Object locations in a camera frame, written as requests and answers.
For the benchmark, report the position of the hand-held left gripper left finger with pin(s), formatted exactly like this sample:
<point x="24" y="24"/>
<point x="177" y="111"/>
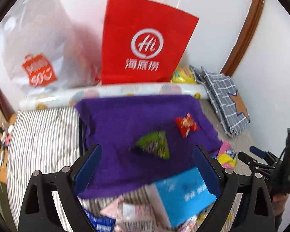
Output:
<point x="87" y="169"/>

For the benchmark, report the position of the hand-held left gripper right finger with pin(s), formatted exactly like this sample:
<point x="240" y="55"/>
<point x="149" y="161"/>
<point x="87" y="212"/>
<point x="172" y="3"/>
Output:
<point x="207" y="171"/>

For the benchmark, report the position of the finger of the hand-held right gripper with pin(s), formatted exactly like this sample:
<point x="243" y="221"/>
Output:
<point x="246" y="158"/>
<point x="257" y="151"/>

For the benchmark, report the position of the green snack packet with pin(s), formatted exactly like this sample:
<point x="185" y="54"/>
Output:
<point x="157" y="145"/>

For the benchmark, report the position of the person's right hand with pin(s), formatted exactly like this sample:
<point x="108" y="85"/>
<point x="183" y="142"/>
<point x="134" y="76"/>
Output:
<point x="279" y="200"/>

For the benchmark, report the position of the pink yellow snack packet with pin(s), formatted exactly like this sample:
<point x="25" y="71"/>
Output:
<point x="227" y="154"/>

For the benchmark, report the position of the blue white carton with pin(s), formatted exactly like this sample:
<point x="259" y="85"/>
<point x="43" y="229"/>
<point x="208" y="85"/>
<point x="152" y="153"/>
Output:
<point x="188" y="193"/>

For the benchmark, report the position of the pale pink snack packet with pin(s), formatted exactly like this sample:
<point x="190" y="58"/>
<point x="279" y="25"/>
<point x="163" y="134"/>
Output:
<point x="111" y="209"/>

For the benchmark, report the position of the purple cloth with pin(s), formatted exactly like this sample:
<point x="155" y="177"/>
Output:
<point x="116" y="130"/>

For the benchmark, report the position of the red candy packet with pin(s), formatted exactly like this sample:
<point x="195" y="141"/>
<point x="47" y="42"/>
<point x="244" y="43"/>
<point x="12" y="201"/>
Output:
<point x="186" y="124"/>

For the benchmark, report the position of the blue snack packet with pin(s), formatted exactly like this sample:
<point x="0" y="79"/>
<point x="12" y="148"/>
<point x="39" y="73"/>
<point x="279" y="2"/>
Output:
<point x="99" y="222"/>

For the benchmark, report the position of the striped bedding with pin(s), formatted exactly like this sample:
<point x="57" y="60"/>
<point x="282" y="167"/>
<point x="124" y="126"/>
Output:
<point x="43" y="135"/>

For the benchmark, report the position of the grey checked cloth with star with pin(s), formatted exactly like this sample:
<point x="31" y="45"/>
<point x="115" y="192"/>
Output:
<point x="222" y="94"/>

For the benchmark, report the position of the white pink snack packet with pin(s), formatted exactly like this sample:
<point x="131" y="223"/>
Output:
<point x="135" y="217"/>

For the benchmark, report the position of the fruit print wrapped roll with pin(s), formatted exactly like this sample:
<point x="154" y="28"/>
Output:
<point x="62" y="96"/>

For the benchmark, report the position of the yellow snack bag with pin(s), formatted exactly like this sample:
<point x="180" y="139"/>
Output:
<point x="182" y="76"/>

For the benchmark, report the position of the white plastic bag orange logo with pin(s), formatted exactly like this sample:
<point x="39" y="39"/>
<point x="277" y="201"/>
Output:
<point x="50" y="41"/>

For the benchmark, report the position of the red paper bag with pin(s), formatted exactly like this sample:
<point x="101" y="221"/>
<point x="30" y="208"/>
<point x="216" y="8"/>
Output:
<point x="145" y="29"/>

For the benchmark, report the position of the brown wooden door frame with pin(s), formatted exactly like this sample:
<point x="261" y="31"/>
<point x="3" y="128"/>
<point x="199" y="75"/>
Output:
<point x="249" y="29"/>

